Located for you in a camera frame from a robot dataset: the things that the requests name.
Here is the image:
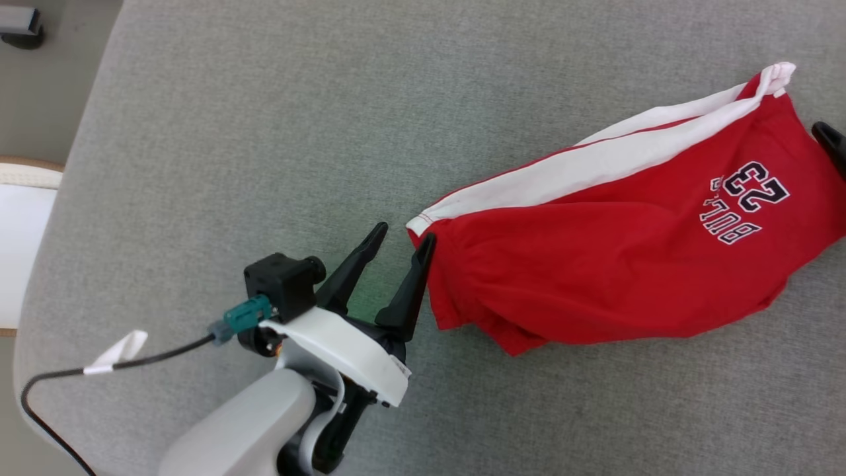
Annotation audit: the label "red shorts with white band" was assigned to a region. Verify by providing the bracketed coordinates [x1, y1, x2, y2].
[406, 61, 846, 356]

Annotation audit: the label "white tape tag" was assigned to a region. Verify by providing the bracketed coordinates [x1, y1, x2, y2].
[84, 330, 148, 376]

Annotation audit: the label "black and white floor object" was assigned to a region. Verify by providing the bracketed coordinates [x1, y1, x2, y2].
[0, 7, 46, 50]

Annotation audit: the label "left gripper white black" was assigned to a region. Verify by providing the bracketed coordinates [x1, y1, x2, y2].
[259, 222, 437, 474]

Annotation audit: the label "thin black cable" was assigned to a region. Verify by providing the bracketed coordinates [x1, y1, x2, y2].
[20, 334, 219, 476]

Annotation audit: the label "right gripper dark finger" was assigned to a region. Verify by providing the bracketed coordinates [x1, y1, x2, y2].
[812, 121, 846, 179]

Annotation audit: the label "teal cable connector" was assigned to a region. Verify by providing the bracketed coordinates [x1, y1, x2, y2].
[209, 296, 275, 346]

